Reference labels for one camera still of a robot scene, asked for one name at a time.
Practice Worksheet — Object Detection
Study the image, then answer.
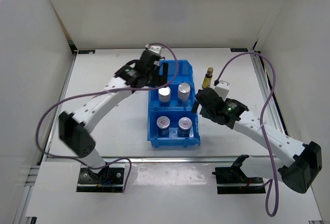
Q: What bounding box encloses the white blue tall jar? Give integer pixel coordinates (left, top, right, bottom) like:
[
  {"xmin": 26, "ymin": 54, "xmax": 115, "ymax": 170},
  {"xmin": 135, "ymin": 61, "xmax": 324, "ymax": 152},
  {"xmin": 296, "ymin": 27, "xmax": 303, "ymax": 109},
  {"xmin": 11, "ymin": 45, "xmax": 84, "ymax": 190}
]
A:
[
  {"xmin": 158, "ymin": 87, "xmax": 171, "ymax": 107},
  {"xmin": 177, "ymin": 82, "xmax": 191, "ymax": 106}
]

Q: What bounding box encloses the short red-label jar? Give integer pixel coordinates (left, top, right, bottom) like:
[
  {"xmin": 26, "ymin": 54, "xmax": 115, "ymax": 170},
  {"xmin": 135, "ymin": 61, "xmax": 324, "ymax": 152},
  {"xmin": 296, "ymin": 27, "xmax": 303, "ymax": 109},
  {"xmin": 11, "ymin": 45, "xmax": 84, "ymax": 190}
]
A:
[{"xmin": 177, "ymin": 117, "xmax": 192, "ymax": 137}]

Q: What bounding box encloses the brown yellow-label bottle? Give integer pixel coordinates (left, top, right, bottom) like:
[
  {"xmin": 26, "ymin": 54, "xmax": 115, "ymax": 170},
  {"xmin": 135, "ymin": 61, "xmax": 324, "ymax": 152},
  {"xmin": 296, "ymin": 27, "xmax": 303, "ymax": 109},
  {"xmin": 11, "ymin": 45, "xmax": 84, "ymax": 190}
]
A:
[{"xmin": 202, "ymin": 67, "xmax": 213, "ymax": 89}]

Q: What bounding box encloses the short silver-lid jar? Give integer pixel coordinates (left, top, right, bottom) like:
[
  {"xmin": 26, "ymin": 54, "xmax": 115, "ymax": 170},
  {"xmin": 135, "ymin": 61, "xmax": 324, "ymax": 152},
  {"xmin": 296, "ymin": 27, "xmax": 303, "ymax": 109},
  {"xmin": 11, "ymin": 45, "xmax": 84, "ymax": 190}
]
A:
[{"xmin": 156, "ymin": 116, "xmax": 171, "ymax": 137}]

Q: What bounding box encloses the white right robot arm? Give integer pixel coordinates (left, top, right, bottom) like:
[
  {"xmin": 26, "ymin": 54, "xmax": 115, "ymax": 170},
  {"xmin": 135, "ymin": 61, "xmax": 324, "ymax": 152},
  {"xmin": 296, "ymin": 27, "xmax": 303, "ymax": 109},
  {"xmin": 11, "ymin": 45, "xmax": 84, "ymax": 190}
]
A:
[{"xmin": 192, "ymin": 88, "xmax": 322, "ymax": 194}]

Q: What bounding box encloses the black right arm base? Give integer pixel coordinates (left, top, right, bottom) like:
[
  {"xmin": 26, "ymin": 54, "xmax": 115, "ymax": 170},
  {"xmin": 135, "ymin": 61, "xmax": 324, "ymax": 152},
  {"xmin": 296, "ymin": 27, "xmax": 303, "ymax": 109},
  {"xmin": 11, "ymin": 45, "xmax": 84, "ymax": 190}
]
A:
[{"xmin": 212, "ymin": 155, "xmax": 266, "ymax": 195}]

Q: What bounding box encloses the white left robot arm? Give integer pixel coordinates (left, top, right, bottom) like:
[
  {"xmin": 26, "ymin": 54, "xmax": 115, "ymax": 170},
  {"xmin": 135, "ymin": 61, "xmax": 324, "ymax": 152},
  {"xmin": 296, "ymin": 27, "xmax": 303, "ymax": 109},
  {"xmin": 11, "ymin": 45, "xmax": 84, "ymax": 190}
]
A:
[{"xmin": 59, "ymin": 45, "xmax": 167, "ymax": 183}]

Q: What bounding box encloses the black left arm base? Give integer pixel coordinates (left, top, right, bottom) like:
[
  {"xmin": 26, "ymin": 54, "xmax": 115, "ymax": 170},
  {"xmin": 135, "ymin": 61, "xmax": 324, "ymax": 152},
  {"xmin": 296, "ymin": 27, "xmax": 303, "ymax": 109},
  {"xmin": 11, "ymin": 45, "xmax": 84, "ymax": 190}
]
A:
[{"xmin": 76, "ymin": 163, "xmax": 125, "ymax": 193}]

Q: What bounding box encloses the blue plastic divided bin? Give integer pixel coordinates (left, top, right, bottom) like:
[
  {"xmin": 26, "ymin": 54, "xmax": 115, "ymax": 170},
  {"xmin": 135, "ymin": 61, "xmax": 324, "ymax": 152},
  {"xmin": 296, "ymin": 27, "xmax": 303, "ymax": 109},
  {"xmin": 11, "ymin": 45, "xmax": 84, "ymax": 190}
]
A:
[{"xmin": 147, "ymin": 60, "xmax": 201, "ymax": 148}]

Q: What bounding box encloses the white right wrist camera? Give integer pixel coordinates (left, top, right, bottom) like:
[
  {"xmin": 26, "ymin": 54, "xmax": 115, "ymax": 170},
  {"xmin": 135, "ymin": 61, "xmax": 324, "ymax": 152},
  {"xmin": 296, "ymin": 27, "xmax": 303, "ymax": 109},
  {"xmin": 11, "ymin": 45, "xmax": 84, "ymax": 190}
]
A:
[{"xmin": 213, "ymin": 80, "xmax": 230, "ymax": 100}]

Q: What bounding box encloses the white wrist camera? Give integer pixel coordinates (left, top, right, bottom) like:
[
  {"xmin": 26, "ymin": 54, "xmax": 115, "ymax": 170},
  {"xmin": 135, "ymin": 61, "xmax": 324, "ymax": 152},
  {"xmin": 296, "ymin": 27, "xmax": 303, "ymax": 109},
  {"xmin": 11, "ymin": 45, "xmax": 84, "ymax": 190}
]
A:
[
  {"xmin": 145, "ymin": 44, "xmax": 162, "ymax": 55},
  {"xmin": 213, "ymin": 80, "xmax": 230, "ymax": 100}
]

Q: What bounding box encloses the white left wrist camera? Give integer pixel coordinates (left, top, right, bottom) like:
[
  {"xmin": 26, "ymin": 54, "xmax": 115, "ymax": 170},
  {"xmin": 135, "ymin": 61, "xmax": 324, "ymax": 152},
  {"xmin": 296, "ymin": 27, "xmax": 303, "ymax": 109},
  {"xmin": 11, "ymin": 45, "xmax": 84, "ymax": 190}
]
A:
[{"xmin": 145, "ymin": 44, "xmax": 162, "ymax": 55}]

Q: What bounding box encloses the front aluminium frame rail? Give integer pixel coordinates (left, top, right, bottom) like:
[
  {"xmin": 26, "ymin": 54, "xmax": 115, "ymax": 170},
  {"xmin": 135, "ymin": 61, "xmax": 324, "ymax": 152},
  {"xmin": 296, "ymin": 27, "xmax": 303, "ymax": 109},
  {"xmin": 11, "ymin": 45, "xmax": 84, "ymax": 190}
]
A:
[{"xmin": 103, "ymin": 156, "xmax": 243, "ymax": 164}]

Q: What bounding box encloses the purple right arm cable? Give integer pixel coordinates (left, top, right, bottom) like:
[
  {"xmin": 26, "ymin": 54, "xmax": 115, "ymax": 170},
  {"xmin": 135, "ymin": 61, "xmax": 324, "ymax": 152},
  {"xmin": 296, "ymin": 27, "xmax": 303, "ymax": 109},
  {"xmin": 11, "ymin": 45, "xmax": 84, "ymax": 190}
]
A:
[{"xmin": 214, "ymin": 51, "xmax": 281, "ymax": 217}]

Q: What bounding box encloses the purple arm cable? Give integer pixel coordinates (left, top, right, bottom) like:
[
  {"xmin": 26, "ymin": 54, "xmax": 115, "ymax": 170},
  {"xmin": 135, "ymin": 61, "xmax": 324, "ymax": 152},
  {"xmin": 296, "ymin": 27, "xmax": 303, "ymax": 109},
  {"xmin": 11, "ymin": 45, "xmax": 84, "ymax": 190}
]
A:
[
  {"xmin": 35, "ymin": 42, "xmax": 180, "ymax": 193},
  {"xmin": 214, "ymin": 51, "xmax": 281, "ymax": 217}
]

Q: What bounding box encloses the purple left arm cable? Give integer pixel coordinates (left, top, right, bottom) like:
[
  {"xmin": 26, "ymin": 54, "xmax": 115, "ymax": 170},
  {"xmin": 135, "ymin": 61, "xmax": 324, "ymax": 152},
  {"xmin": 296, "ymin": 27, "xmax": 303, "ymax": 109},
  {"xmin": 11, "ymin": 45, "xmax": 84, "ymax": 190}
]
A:
[{"xmin": 35, "ymin": 42, "xmax": 180, "ymax": 193}]

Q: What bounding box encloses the left aluminium frame rail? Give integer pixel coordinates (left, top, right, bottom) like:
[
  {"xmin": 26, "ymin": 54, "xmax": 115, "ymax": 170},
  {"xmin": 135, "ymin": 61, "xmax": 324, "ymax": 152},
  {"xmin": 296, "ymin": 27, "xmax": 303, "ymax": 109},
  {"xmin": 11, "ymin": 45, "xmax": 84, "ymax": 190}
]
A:
[{"xmin": 13, "ymin": 39, "xmax": 77, "ymax": 223}]

